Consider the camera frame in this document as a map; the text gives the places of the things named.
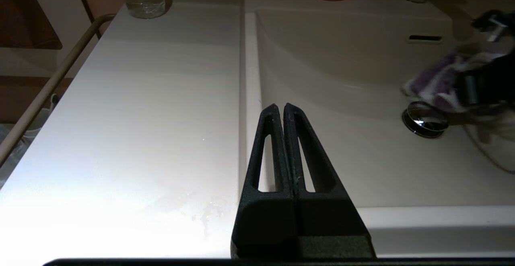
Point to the brown wooden side box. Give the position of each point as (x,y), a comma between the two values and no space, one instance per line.
(24,12)

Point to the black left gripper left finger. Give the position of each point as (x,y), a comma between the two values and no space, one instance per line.
(261,221)

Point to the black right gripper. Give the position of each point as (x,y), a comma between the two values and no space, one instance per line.
(495,83)

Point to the purple white striped towel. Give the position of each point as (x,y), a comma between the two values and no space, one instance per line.
(434,81)

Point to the chrome drain stopper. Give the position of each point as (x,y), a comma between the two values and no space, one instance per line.
(424,121)

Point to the white ceramic sink basin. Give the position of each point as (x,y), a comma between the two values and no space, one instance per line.
(362,77)

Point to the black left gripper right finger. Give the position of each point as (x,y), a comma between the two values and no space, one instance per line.
(326,217)

